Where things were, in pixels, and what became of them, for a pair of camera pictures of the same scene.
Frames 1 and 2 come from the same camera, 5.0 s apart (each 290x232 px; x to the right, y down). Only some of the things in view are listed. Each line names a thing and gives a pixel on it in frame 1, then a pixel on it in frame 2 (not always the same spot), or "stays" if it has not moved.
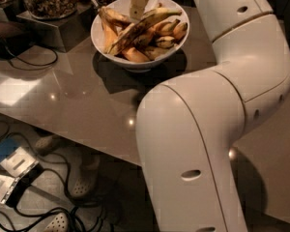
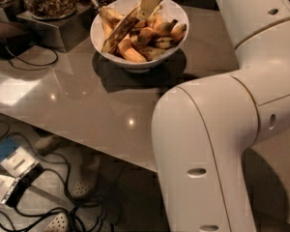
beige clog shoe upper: (49, 144) stays
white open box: (4, 186) stays
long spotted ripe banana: (145, 18) to (122, 31)
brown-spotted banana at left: (114, 15) stays
